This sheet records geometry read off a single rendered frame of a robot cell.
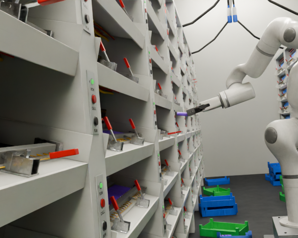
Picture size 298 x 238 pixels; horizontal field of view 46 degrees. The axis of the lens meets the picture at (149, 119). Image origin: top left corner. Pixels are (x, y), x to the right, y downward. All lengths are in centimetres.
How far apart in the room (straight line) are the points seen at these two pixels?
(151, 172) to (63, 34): 78
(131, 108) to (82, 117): 71
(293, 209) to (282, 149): 24
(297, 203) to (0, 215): 127
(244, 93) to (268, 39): 29
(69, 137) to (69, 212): 14
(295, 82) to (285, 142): 24
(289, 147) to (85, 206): 99
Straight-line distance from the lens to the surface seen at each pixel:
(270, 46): 161
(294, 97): 150
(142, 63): 135
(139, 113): 133
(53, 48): 57
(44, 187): 50
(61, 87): 67
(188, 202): 277
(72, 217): 67
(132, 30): 118
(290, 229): 151
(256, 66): 165
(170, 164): 203
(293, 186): 153
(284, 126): 147
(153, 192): 134
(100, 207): 69
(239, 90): 174
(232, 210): 328
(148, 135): 132
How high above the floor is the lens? 80
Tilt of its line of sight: 2 degrees up
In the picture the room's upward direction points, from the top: 5 degrees counter-clockwise
